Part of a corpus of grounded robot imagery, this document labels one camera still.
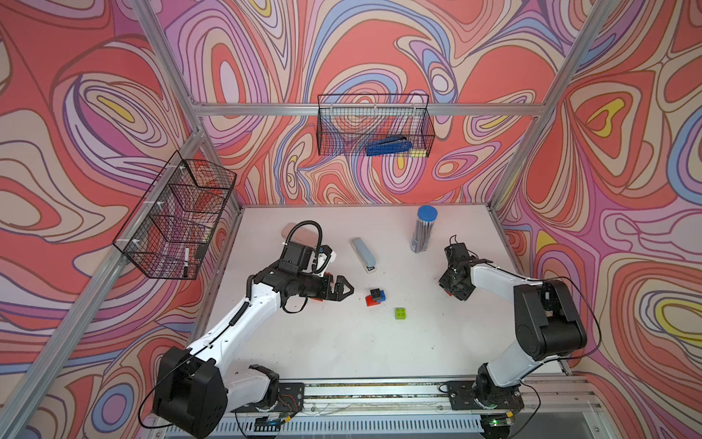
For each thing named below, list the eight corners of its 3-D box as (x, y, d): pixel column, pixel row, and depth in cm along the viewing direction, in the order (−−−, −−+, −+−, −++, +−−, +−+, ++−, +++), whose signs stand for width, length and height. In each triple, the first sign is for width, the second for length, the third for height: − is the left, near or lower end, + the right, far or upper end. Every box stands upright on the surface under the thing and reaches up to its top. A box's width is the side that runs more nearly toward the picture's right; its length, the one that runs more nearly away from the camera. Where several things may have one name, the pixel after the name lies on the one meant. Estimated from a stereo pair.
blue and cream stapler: (368, 275, 100) (369, 270, 98) (350, 245, 109) (349, 240, 106) (379, 270, 101) (380, 265, 99) (360, 241, 110) (360, 236, 108)
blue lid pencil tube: (411, 252, 105) (420, 219, 90) (408, 239, 110) (417, 205, 95) (428, 252, 105) (440, 219, 90) (425, 239, 110) (436, 205, 95)
